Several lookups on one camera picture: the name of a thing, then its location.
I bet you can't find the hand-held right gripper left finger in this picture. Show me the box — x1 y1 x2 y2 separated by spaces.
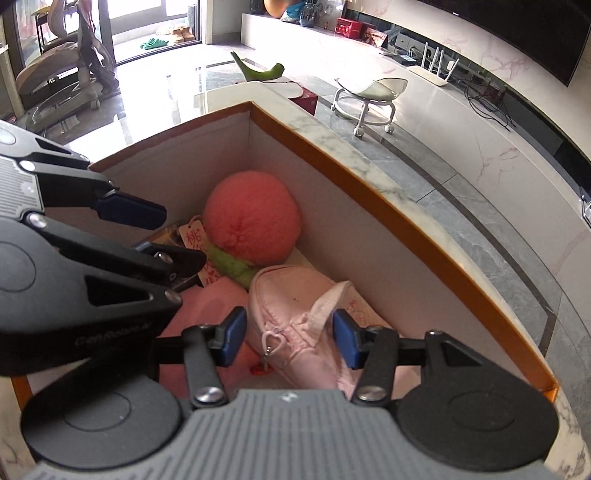
152 307 247 409

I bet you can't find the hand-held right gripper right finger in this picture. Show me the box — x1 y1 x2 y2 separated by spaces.
332 308 490 407

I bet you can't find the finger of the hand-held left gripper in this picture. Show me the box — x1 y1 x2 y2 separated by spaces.
0 121 167 230
28 213 207 324

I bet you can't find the pink card wallet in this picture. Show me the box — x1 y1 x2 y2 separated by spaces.
159 277 250 370

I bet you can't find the pink fabric pouch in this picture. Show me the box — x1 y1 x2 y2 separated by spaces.
245 265 402 402

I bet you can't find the orange cardboard box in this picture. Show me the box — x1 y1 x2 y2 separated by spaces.
11 100 559 416

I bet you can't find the pink peach plush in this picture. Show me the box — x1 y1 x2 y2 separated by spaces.
180 170 303 289

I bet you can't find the grey office chair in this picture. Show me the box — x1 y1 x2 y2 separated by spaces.
14 0 122 121

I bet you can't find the green bird toy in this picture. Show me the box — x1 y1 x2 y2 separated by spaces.
230 51 284 84

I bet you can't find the green seat rolling stool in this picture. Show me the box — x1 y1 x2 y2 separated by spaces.
331 77 409 137

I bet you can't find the white wifi router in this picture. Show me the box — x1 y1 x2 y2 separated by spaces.
409 41 460 88

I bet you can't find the red gift box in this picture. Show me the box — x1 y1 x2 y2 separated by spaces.
335 17 365 40

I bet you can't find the black curved television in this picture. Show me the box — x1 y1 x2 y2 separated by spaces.
455 0 585 88

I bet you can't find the black cable bundle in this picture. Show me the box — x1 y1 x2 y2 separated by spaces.
462 76 515 132

